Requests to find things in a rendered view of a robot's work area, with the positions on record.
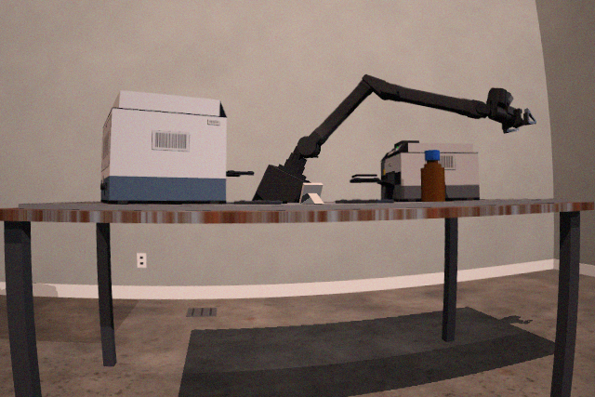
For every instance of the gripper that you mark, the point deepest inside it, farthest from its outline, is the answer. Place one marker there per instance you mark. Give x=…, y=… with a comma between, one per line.
x=513, y=121

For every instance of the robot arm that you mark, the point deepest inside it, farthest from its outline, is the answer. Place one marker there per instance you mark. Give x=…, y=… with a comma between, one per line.
x=307, y=146

